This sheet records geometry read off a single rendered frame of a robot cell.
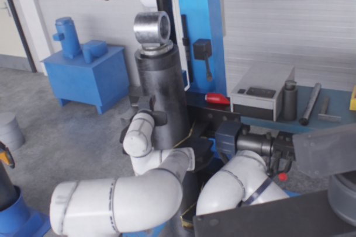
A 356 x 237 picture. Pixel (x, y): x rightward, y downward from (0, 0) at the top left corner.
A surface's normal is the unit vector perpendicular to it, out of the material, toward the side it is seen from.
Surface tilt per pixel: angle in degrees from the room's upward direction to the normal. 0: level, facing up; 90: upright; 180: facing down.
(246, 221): 0
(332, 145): 61
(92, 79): 90
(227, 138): 90
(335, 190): 90
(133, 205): 52
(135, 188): 16
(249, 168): 32
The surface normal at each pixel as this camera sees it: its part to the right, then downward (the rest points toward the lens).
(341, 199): -0.86, 0.33
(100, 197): -0.12, -0.50
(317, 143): 0.05, 0.00
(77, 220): -0.07, 0.20
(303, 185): -0.12, -0.87
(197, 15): -0.47, 0.48
